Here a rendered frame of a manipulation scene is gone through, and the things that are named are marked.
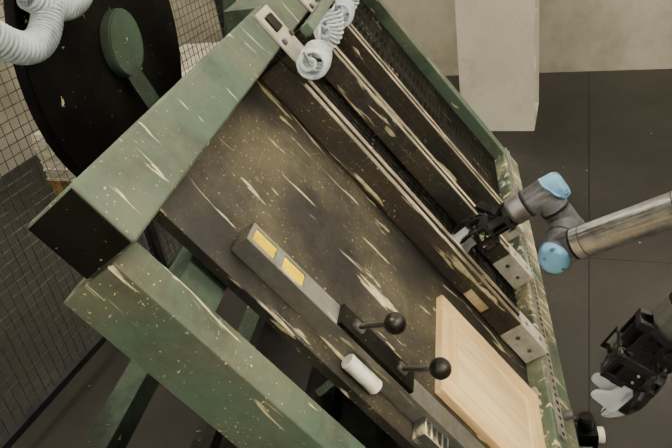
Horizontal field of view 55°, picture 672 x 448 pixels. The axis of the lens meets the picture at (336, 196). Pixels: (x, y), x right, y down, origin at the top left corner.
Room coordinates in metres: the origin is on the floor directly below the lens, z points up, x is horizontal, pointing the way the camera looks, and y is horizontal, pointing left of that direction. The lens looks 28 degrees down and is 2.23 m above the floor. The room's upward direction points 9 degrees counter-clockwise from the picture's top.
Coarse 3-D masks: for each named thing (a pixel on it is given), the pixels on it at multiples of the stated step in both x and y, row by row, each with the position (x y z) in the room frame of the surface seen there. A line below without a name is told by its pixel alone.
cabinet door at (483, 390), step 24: (456, 312) 1.25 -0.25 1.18; (456, 336) 1.16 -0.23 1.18; (480, 336) 1.24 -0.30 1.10; (456, 360) 1.08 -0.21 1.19; (480, 360) 1.16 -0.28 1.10; (504, 360) 1.23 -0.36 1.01; (456, 384) 1.01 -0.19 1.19; (480, 384) 1.07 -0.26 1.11; (504, 384) 1.15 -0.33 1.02; (456, 408) 0.95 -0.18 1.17; (480, 408) 1.00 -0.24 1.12; (504, 408) 1.06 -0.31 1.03; (528, 408) 1.13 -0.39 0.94; (480, 432) 0.94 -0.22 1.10; (504, 432) 0.99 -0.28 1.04; (528, 432) 1.05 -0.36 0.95
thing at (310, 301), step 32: (256, 224) 0.95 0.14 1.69; (256, 256) 0.90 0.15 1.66; (288, 256) 0.94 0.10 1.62; (288, 288) 0.89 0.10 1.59; (320, 288) 0.93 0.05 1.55; (320, 320) 0.88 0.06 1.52; (352, 352) 0.87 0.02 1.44; (384, 384) 0.86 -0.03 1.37; (416, 384) 0.89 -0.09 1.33; (416, 416) 0.85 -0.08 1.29; (448, 416) 0.87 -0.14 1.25
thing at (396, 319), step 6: (390, 312) 0.84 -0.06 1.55; (396, 312) 0.83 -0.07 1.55; (354, 318) 0.90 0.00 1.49; (390, 318) 0.82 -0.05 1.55; (396, 318) 0.82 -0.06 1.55; (402, 318) 0.82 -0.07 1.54; (354, 324) 0.89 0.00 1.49; (360, 324) 0.88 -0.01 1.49; (366, 324) 0.87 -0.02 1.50; (372, 324) 0.86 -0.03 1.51; (378, 324) 0.85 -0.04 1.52; (384, 324) 0.82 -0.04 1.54; (390, 324) 0.81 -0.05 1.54; (396, 324) 0.81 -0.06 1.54; (402, 324) 0.81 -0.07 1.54; (360, 330) 0.88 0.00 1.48; (390, 330) 0.81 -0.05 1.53; (396, 330) 0.81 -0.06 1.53; (402, 330) 0.81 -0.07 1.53
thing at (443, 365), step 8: (400, 360) 0.88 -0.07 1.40; (432, 360) 0.82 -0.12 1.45; (440, 360) 0.81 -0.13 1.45; (400, 368) 0.87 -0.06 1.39; (408, 368) 0.86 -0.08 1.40; (416, 368) 0.84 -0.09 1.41; (424, 368) 0.83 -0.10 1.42; (432, 368) 0.80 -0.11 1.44; (440, 368) 0.80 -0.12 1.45; (448, 368) 0.80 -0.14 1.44; (432, 376) 0.80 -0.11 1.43; (440, 376) 0.79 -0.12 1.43; (448, 376) 0.80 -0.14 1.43
